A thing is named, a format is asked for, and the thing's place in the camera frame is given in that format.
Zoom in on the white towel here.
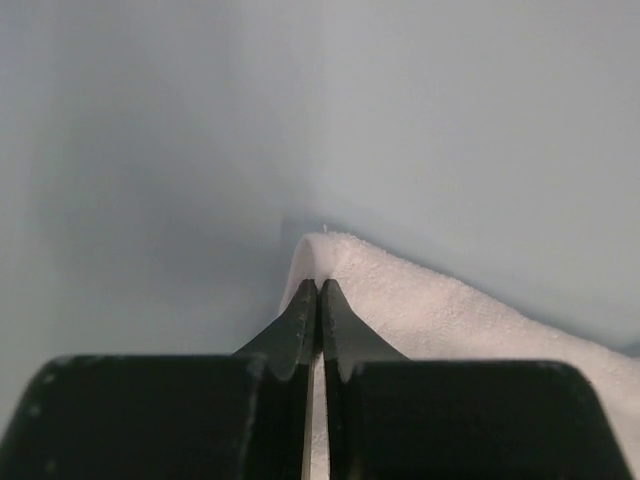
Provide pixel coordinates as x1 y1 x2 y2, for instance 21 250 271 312
280 232 639 476

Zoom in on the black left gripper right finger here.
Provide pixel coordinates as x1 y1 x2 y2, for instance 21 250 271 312
319 280 632 479

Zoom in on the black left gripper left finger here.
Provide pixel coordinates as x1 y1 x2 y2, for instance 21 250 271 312
1 280 318 479

